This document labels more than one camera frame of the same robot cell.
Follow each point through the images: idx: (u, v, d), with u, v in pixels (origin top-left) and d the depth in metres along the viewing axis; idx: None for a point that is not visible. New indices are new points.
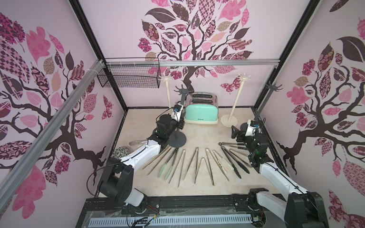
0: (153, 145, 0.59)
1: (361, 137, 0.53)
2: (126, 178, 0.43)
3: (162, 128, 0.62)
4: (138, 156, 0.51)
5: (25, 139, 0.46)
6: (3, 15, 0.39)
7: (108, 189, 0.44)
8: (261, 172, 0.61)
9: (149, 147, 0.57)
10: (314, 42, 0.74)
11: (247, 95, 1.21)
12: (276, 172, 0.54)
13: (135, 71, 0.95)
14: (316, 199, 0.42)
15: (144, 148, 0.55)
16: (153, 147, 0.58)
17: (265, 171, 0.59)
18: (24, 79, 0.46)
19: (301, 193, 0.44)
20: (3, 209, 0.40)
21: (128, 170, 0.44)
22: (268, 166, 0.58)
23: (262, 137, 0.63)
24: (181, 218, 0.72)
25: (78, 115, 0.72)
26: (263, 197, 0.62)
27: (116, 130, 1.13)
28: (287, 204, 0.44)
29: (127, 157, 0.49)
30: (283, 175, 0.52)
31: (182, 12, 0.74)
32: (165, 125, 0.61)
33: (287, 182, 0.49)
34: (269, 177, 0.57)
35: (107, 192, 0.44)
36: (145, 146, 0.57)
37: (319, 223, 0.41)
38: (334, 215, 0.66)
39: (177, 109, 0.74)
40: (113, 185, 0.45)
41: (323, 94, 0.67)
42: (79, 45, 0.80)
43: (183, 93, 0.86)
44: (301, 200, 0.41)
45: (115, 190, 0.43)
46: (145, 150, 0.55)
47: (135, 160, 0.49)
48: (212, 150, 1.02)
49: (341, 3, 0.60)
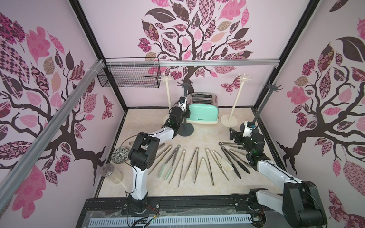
0: (169, 128, 0.72)
1: (361, 137, 0.53)
2: (153, 147, 0.54)
3: (174, 119, 0.76)
4: (160, 133, 0.64)
5: (25, 139, 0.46)
6: (3, 15, 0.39)
7: (138, 156, 0.55)
8: (259, 170, 0.63)
9: (167, 129, 0.70)
10: (314, 42, 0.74)
11: (247, 95, 1.21)
12: (273, 167, 0.56)
13: (135, 71, 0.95)
14: (311, 188, 0.43)
15: (163, 129, 0.68)
16: (170, 130, 0.71)
17: (263, 167, 0.61)
18: (24, 80, 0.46)
19: (296, 183, 0.46)
20: (3, 209, 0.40)
21: (155, 139, 0.55)
22: (264, 162, 0.61)
23: (259, 137, 0.65)
24: (181, 218, 0.72)
25: (78, 115, 0.72)
26: (263, 196, 0.62)
27: (116, 130, 1.13)
28: (283, 195, 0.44)
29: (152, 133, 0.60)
30: (281, 169, 0.54)
31: (182, 12, 0.74)
32: (177, 116, 0.74)
33: (283, 174, 0.51)
34: (266, 173, 0.59)
35: (137, 159, 0.54)
36: (163, 128, 0.70)
37: (316, 211, 0.42)
38: (334, 215, 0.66)
39: (182, 101, 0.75)
40: (141, 154, 0.55)
41: (323, 94, 0.67)
42: (79, 45, 0.80)
43: (184, 88, 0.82)
44: (296, 189, 0.43)
45: (143, 158, 0.54)
46: (164, 130, 0.68)
47: (158, 135, 0.61)
48: (212, 150, 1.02)
49: (341, 3, 0.60)
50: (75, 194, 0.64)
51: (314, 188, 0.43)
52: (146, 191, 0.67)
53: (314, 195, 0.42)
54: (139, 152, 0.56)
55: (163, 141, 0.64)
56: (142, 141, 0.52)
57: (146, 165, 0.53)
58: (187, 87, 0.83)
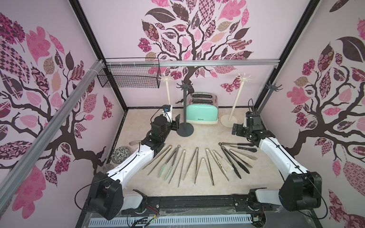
0: (146, 152, 0.54)
1: (361, 137, 0.53)
2: (113, 196, 0.40)
3: (157, 131, 0.59)
4: (127, 167, 0.47)
5: (25, 139, 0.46)
6: (3, 15, 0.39)
7: (99, 203, 0.42)
8: (261, 147, 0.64)
9: (141, 156, 0.52)
10: (313, 42, 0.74)
11: (246, 95, 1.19)
12: (277, 148, 0.53)
13: (135, 71, 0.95)
14: (315, 179, 0.41)
15: (135, 156, 0.52)
16: (145, 155, 0.53)
17: (266, 147, 0.57)
18: (24, 79, 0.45)
19: (301, 172, 0.44)
20: (3, 210, 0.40)
21: (115, 186, 0.41)
22: (269, 142, 0.56)
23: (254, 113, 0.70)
24: (181, 218, 0.72)
25: (78, 115, 0.72)
26: (262, 194, 0.63)
27: (116, 130, 1.13)
28: (284, 182, 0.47)
29: (115, 171, 0.45)
30: (284, 152, 0.51)
31: (182, 12, 0.74)
32: (159, 128, 0.58)
33: (288, 160, 0.48)
34: (268, 153, 0.56)
35: (97, 208, 0.42)
36: (136, 154, 0.53)
37: (312, 198, 0.43)
38: (334, 215, 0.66)
39: (167, 109, 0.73)
40: (102, 201, 0.43)
41: (323, 94, 0.67)
42: (78, 45, 0.80)
43: (183, 89, 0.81)
44: (301, 181, 0.41)
45: (104, 205, 0.41)
46: (136, 159, 0.51)
47: (124, 173, 0.46)
48: (212, 150, 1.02)
49: (341, 3, 0.60)
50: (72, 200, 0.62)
51: (318, 180, 0.41)
52: (139, 196, 0.63)
53: (317, 185, 0.41)
54: (100, 199, 0.43)
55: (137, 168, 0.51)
56: (99, 186, 0.45)
57: (107, 216, 0.41)
58: (187, 88, 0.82)
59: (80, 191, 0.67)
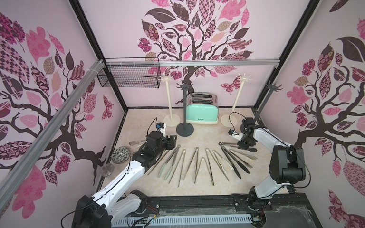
0: (136, 170, 0.52)
1: (361, 137, 0.53)
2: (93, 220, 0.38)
3: (150, 144, 0.59)
4: (114, 189, 0.45)
5: (25, 139, 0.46)
6: (3, 15, 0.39)
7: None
8: (254, 136, 0.69)
9: (130, 175, 0.50)
10: (313, 42, 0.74)
11: (246, 95, 1.21)
12: (268, 133, 0.61)
13: (135, 71, 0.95)
14: (297, 150, 0.48)
15: (124, 175, 0.49)
16: (135, 173, 0.51)
17: (258, 134, 0.66)
18: (24, 79, 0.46)
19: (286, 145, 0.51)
20: (3, 209, 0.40)
21: (100, 212, 0.39)
22: (261, 129, 0.65)
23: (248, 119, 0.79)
24: (181, 218, 0.72)
25: (78, 115, 0.72)
26: (259, 189, 0.65)
27: (117, 130, 1.13)
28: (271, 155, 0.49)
29: (100, 194, 0.43)
30: (273, 135, 0.59)
31: (182, 12, 0.74)
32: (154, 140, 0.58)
33: (275, 138, 0.56)
34: (260, 139, 0.64)
35: None
36: (125, 173, 0.50)
37: (298, 169, 0.48)
38: (334, 215, 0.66)
39: (159, 125, 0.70)
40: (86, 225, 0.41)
41: (323, 94, 0.67)
42: (78, 45, 0.80)
43: (183, 89, 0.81)
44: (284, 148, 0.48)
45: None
46: (124, 179, 0.48)
47: (111, 195, 0.43)
48: (212, 150, 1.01)
49: (341, 3, 0.60)
50: (61, 219, 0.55)
51: (300, 150, 0.48)
52: (137, 200, 0.63)
53: (300, 156, 0.47)
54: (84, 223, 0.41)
55: (127, 189, 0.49)
56: (85, 210, 0.43)
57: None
58: (187, 88, 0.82)
59: (64, 219, 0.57)
